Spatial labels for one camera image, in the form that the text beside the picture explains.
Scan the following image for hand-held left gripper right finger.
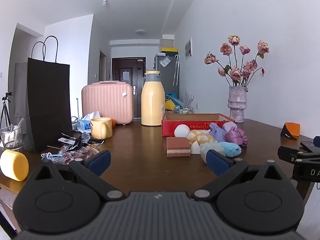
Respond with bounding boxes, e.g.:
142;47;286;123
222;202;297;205
192;149;292;202

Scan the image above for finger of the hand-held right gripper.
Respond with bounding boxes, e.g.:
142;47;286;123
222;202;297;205
277;146;320;164
301;135;320;153

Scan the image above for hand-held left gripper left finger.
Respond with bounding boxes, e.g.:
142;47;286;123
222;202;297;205
26;150;125;201

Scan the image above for light green soft toy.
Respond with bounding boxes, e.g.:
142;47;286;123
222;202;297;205
200;142;225;164

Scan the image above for light blue plush toy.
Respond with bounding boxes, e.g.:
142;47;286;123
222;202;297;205
218;142;242;157

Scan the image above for yellow white plush toy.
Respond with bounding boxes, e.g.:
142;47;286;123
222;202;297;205
187;129;218;145

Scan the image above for red cardboard box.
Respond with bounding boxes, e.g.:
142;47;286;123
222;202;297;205
161;113;235;137

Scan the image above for pink soft ball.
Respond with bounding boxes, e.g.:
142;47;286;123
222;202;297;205
222;121;237;132

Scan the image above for white soft ball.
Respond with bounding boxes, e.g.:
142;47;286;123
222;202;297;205
174;124;191;138

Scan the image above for orange black wedge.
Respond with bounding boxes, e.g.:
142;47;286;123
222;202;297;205
280;122;301;141

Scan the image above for pile of candy wrappers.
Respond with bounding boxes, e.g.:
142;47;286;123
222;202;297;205
41;145;100;164

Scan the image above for lavender fabric pouch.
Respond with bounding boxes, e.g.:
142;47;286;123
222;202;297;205
209;123;227;142

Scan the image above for yellow mug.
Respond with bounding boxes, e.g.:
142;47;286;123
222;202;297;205
90;117;113;139

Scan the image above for blue tissue pack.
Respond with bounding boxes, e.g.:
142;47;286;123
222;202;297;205
76;111;102;133

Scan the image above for brown sponge cake toy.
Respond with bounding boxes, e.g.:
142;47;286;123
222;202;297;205
166;137;191;157

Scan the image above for blue carabiner clip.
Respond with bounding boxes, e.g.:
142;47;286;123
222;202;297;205
41;152;63;161

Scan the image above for pink hard suitcase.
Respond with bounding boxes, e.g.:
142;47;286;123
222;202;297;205
81;81;134;125

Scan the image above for metal trolley rack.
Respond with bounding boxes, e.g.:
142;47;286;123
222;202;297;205
174;106;194;115

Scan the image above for purple ribbed vase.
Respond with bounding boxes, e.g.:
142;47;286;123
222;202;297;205
228;86;248;123

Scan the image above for purple feather decoration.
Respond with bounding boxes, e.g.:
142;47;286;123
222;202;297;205
184;87;195;108

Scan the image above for blue yellow bags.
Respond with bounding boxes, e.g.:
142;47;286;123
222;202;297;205
165;92;179;112

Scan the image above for black paper bag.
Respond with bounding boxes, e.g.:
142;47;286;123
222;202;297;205
25;35;73;154

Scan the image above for yellow thermos jug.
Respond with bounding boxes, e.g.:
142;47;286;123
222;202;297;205
141;70;166;126

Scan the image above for yellow foam cylinder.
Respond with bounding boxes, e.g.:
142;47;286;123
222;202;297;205
0;149;29;181

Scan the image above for dried rose bouquet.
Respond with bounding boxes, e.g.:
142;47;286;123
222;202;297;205
204;34;270;87

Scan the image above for clear glass cup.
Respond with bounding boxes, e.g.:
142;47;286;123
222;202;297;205
0;125;24;153

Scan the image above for dark brown entrance door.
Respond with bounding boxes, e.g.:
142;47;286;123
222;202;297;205
112;57;146;119

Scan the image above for grey refrigerator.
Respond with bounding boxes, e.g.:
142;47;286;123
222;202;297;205
154;53;180;95

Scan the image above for hanging white umbrella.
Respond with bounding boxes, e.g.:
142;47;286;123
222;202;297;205
173;54;180;86

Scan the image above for black camera tripod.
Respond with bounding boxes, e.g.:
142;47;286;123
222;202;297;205
0;92;14;130

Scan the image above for white wall panel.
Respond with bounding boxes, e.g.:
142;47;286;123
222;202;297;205
185;37;193;60

